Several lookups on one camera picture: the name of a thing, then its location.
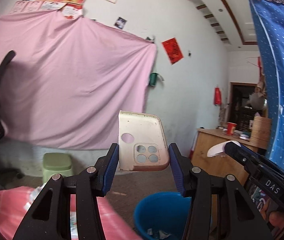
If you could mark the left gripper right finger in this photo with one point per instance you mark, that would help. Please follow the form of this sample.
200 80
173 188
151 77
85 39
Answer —
220 206

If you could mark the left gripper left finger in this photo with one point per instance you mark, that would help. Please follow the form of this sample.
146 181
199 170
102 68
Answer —
49 215

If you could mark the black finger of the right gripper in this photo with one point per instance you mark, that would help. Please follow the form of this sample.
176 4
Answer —
262 172

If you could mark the beige phone case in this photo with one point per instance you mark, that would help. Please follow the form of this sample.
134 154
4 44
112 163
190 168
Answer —
142 142

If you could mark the bamboo steamer basket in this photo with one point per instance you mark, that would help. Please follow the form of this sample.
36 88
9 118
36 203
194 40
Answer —
261 131

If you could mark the green plastic stool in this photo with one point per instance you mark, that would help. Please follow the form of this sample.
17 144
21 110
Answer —
56 163

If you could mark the red paper cup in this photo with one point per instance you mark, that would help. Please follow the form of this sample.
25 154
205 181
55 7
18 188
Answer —
231 128

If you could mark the blue plastic bucket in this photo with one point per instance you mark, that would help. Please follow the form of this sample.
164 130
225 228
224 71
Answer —
162 215

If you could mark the wooden cabinet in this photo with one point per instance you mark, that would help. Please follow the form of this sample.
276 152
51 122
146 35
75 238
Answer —
223 164

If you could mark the red hanging bag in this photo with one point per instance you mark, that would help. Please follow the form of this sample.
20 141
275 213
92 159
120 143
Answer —
217 96

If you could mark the pink hanging bedsheet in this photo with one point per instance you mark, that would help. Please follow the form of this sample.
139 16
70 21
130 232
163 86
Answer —
69 79

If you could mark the blue dotted curtain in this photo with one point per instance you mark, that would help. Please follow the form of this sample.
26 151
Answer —
268 18

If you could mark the green wall hook holder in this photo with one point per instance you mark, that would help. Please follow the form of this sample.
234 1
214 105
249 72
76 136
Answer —
154 78

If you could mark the red paper wall poster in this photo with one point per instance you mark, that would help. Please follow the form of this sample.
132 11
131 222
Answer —
173 50

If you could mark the small wall photo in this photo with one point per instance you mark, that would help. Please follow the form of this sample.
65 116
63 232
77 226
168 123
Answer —
120 23

